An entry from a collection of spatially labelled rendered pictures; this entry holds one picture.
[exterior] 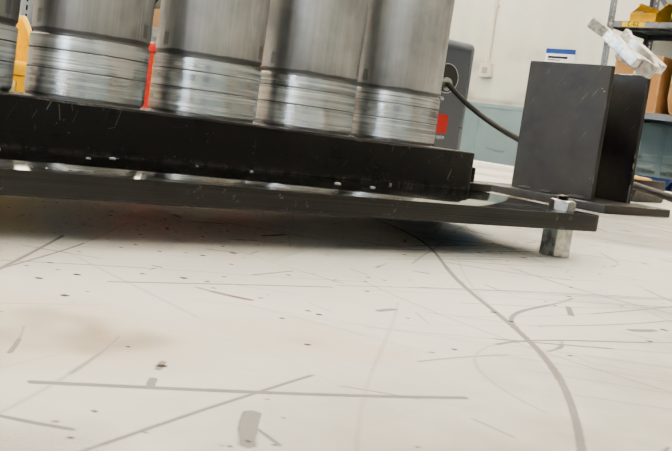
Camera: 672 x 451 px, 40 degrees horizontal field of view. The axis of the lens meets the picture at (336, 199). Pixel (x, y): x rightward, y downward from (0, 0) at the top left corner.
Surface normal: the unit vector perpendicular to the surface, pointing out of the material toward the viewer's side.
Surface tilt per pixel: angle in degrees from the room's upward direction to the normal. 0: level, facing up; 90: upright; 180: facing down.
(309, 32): 90
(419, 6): 90
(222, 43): 90
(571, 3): 90
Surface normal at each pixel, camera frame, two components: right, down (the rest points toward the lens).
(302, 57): -0.11, 0.07
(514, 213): 0.59, 0.15
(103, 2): 0.40, 0.14
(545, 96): -0.73, -0.04
